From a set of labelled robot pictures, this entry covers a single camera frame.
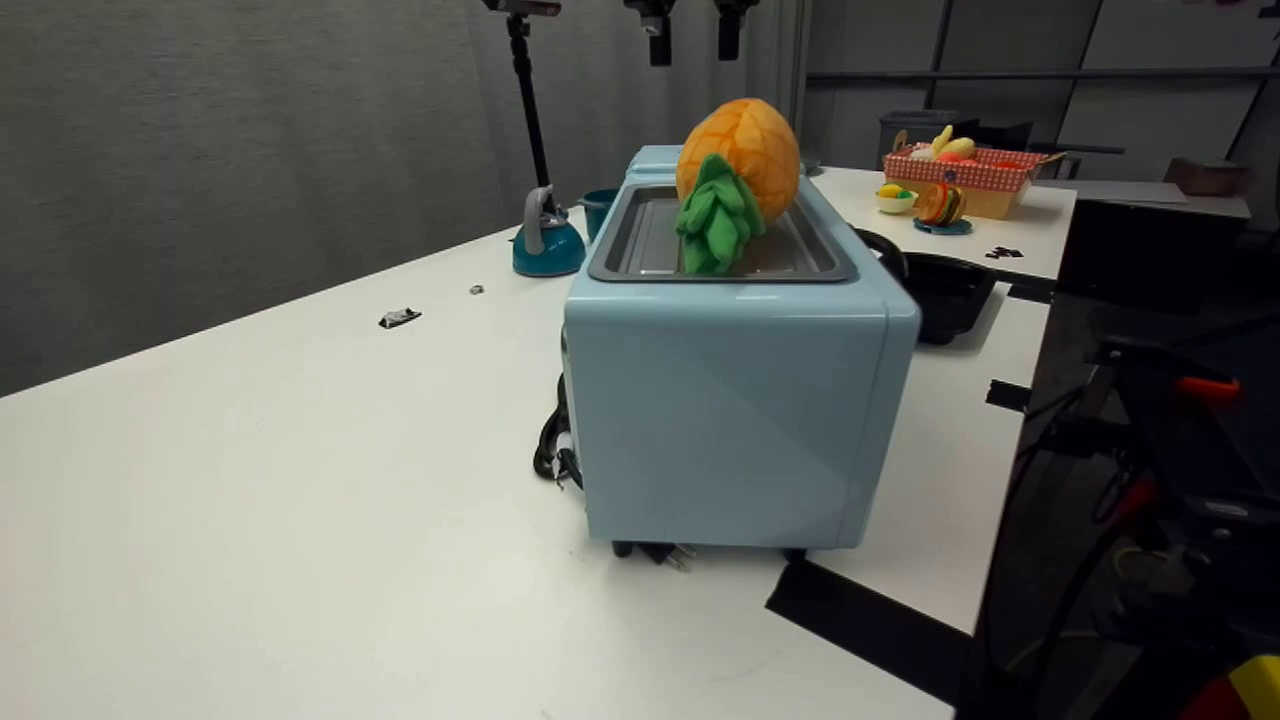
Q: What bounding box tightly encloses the light blue breakfast station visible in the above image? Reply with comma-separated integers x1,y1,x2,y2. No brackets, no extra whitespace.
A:
554,138,929,558

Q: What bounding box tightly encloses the teal cup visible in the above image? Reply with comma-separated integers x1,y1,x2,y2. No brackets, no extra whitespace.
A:
581,182,623,248

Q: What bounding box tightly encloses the orange plush pineapple toy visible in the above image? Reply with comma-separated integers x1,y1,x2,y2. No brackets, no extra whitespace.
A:
673,90,809,280

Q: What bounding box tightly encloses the small yellow toy food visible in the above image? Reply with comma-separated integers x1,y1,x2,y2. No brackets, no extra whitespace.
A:
872,178,919,219

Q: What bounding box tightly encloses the black ribbed plastic tray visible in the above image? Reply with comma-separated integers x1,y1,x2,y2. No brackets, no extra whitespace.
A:
853,223,1001,349

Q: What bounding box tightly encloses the orange black toy on plate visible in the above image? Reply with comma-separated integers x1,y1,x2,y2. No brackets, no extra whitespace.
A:
911,174,977,238

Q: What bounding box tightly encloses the large black tape patch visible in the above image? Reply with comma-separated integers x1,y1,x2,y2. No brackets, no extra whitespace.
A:
765,553,996,717

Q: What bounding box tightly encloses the yellow toy fruit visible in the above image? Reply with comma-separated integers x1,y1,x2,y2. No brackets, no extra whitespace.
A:
907,118,982,167

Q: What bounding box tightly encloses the orange woven basket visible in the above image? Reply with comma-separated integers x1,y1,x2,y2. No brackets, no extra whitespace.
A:
878,138,1056,223

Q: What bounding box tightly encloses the grey backdrop curtain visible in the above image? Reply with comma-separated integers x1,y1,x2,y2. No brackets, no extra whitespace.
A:
0,0,803,399

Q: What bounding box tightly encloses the dark side table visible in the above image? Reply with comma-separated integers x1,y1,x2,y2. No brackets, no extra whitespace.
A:
1056,182,1261,321

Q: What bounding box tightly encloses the brown bowl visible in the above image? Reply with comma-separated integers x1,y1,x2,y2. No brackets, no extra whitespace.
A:
1162,157,1255,201

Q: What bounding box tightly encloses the yellow plastic tool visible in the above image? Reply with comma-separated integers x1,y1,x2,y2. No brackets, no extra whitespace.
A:
1223,653,1280,720

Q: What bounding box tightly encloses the black station power cable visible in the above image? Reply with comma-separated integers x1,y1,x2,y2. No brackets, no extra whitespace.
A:
527,372,583,492

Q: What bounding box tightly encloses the teal kettle grey handle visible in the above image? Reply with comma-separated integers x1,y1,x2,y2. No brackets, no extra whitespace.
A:
507,178,590,280

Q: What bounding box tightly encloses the black camera tripod stand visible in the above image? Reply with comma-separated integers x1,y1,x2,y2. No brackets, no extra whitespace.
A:
481,0,567,196

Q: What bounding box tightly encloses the black hanging camera mount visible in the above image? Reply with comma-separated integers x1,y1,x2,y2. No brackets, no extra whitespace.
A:
710,0,765,63
619,0,680,73

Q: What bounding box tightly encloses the orange handled black clamp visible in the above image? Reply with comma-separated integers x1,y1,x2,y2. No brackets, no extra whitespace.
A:
1172,372,1249,411

